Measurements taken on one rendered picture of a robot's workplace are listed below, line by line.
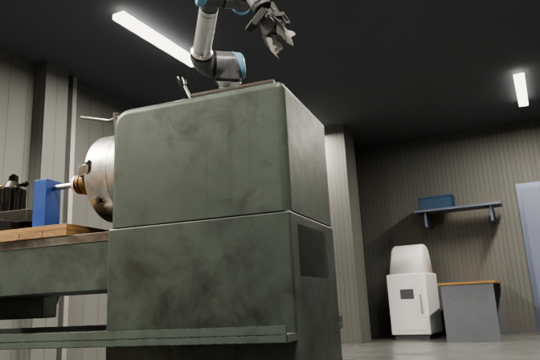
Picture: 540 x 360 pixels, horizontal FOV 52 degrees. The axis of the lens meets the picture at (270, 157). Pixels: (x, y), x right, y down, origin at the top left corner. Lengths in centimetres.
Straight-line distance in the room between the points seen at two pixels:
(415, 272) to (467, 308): 107
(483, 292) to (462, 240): 175
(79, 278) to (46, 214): 39
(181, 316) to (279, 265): 33
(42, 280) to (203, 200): 66
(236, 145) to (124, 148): 39
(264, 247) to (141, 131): 57
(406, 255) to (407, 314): 84
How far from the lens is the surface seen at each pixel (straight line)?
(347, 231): 818
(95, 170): 198
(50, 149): 605
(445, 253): 939
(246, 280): 158
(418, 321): 847
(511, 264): 928
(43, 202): 225
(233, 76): 248
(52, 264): 202
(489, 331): 779
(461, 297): 781
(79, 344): 177
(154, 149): 178
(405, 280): 849
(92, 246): 192
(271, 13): 211
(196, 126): 173
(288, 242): 154
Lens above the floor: 62
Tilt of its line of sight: 14 degrees up
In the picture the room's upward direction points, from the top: 3 degrees counter-clockwise
